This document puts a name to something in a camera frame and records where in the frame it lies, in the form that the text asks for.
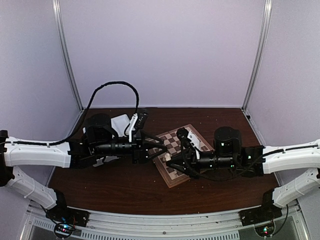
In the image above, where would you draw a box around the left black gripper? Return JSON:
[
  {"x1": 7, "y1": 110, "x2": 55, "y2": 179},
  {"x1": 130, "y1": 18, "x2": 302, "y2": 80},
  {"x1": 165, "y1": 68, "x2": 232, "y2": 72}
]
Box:
[{"x1": 93, "y1": 130, "x2": 168, "y2": 165}]

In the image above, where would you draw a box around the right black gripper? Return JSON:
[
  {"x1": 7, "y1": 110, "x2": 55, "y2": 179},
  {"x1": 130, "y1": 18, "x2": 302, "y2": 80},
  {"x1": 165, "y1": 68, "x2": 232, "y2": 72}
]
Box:
[{"x1": 166, "y1": 148, "x2": 236, "y2": 181}]

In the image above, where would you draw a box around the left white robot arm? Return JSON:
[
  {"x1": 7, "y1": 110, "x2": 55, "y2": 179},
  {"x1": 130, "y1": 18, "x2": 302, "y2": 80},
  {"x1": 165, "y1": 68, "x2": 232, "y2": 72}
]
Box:
[{"x1": 0, "y1": 113, "x2": 168, "y2": 222}]

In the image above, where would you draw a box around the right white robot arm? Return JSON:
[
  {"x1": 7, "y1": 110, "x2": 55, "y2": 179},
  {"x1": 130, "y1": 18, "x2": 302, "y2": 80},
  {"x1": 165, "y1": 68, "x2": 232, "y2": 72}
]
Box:
[{"x1": 164, "y1": 126, "x2": 320, "y2": 221}]

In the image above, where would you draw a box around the wooden chess board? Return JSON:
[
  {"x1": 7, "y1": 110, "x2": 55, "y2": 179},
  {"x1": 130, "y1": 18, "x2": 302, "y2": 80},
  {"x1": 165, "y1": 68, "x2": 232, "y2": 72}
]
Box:
[{"x1": 147, "y1": 124, "x2": 216, "y2": 189}]

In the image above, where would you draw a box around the right control circuit board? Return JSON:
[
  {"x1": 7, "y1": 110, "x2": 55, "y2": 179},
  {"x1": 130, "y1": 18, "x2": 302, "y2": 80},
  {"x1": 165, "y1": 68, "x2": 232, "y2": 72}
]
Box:
[{"x1": 255, "y1": 225, "x2": 275, "y2": 237}]

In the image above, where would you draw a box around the control circuit board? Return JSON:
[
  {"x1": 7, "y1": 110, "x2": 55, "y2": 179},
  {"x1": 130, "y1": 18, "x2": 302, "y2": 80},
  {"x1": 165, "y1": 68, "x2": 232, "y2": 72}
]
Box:
[
  {"x1": 255, "y1": 225, "x2": 275, "y2": 237},
  {"x1": 53, "y1": 222, "x2": 75, "y2": 238}
]

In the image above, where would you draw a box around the left control circuit board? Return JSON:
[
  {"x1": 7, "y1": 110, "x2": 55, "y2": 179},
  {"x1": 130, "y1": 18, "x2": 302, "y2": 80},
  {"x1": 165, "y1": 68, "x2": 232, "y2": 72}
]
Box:
[{"x1": 53, "y1": 222, "x2": 75, "y2": 238}]

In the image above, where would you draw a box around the white plastic divided tray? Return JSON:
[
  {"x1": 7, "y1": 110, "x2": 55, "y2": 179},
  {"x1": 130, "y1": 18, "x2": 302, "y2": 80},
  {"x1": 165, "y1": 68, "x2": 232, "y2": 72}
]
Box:
[{"x1": 92, "y1": 113, "x2": 137, "y2": 168}]

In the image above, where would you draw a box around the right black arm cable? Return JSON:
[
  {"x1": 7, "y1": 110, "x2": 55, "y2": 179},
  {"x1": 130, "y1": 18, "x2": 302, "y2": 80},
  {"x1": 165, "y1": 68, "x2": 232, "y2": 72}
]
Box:
[{"x1": 179, "y1": 139, "x2": 266, "y2": 182}]

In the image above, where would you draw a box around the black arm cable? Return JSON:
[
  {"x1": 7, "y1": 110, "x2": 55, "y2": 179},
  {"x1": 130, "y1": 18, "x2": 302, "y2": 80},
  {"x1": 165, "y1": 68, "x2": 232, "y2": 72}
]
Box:
[
  {"x1": 179, "y1": 139, "x2": 266, "y2": 182},
  {"x1": 49, "y1": 81, "x2": 140, "y2": 146}
]

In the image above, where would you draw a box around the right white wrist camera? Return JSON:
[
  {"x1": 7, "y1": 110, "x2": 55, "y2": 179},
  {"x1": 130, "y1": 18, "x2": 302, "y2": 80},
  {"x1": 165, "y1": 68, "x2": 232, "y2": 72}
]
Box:
[{"x1": 176, "y1": 127, "x2": 201, "y2": 160}]

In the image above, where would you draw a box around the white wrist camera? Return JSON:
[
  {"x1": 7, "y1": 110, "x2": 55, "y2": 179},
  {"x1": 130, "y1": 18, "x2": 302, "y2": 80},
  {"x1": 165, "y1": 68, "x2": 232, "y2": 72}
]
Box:
[
  {"x1": 176, "y1": 127, "x2": 201, "y2": 160},
  {"x1": 124, "y1": 108, "x2": 149, "y2": 137}
]

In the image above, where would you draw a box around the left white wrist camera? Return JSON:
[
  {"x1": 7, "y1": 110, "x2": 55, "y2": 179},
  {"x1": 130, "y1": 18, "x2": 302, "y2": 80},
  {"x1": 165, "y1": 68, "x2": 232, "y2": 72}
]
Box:
[{"x1": 124, "y1": 108, "x2": 149, "y2": 137}]

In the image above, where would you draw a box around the aluminium front rail frame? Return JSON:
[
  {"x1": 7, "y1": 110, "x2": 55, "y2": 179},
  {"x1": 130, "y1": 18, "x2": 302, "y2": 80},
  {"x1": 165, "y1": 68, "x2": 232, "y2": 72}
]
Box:
[{"x1": 17, "y1": 201, "x2": 312, "y2": 240}]

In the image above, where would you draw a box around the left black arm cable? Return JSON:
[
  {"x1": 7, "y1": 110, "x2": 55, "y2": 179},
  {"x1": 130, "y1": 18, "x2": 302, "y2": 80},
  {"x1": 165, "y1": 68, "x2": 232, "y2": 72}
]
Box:
[{"x1": 49, "y1": 81, "x2": 140, "y2": 146}]

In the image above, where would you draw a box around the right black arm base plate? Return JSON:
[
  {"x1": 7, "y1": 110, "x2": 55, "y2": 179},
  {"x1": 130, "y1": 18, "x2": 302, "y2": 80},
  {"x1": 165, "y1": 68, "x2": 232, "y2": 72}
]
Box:
[{"x1": 238, "y1": 205, "x2": 282, "y2": 226}]

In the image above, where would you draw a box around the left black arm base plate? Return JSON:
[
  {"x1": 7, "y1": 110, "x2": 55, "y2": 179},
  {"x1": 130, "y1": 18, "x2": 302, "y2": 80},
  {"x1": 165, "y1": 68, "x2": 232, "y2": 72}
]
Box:
[{"x1": 44, "y1": 205, "x2": 90, "y2": 227}]

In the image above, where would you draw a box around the right aluminium corner post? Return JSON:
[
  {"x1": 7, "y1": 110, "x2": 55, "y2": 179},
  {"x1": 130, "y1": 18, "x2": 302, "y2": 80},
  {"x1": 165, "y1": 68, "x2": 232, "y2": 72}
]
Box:
[{"x1": 241, "y1": 0, "x2": 273, "y2": 113}]

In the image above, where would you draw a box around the aluminium corner post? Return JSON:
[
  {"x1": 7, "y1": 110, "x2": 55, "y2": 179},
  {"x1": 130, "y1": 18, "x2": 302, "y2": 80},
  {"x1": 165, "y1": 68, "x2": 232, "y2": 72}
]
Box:
[
  {"x1": 52, "y1": 0, "x2": 83, "y2": 111},
  {"x1": 241, "y1": 0, "x2": 273, "y2": 113}
]

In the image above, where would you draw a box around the left aluminium corner post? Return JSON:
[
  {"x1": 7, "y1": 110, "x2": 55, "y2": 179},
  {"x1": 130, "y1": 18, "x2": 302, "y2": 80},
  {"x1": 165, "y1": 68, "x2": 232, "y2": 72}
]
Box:
[{"x1": 52, "y1": 0, "x2": 83, "y2": 111}]

